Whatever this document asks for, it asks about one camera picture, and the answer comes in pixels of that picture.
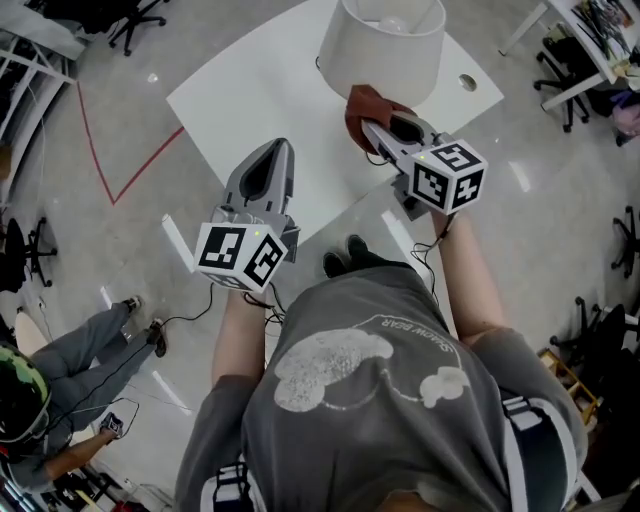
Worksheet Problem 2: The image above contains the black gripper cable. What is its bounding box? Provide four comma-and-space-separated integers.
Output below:
409, 213, 462, 314
160, 283, 287, 332

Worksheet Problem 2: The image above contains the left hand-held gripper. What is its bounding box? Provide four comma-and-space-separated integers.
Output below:
192, 138, 302, 295

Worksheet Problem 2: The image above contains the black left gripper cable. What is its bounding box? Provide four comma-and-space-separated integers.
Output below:
160, 283, 287, 332

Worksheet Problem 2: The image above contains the white cluttered desk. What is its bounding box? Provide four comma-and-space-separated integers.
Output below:
497, 0, 640, 114

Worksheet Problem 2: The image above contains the person's black shoe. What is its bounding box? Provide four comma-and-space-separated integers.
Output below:
322, 251, 350, 280
346, 234, 372, 261

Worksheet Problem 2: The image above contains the wooden rack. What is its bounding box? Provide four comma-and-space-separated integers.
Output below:
537, 348, 600, 427

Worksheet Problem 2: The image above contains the black office chair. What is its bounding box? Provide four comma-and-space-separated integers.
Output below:
532, 35, 607, 134
107, 0, 169, 57
0, 216, 59, 292
548, 296, 640, 372
610, 204, 640, 280

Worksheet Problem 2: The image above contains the white black harness strap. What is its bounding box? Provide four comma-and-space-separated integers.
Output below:
201, 461, 262, 512
501, 396, 577, 512

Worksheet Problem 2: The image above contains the person's right forearm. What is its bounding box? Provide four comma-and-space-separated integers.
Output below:
433, 211, 507, 347

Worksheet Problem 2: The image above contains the person's left forearm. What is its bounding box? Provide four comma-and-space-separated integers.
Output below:
211, 285, 275, 387

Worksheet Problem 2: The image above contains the round wooden stool seat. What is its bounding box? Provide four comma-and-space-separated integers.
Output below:
13, 311, 50, 359

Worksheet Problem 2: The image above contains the white table leg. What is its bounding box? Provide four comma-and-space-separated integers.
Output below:
160, 214, 197, 274

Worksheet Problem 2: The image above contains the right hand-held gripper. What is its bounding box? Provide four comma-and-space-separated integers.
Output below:
361, 112, 489, 222

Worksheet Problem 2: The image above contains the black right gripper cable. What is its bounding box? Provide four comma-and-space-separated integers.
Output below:
409, 213, 462, 314

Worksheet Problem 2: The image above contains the white lamp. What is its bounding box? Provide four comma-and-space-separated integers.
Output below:
317, 0, 447, 109

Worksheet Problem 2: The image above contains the white metal frame shelf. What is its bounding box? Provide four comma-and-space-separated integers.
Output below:
0, 0, 87, 144

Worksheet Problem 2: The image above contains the person's grey printed t-shirt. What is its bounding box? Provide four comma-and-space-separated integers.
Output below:
173, 267, 590, 512

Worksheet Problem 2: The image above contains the brown cloth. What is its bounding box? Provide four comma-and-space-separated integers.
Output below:
343, 83, 419, 154

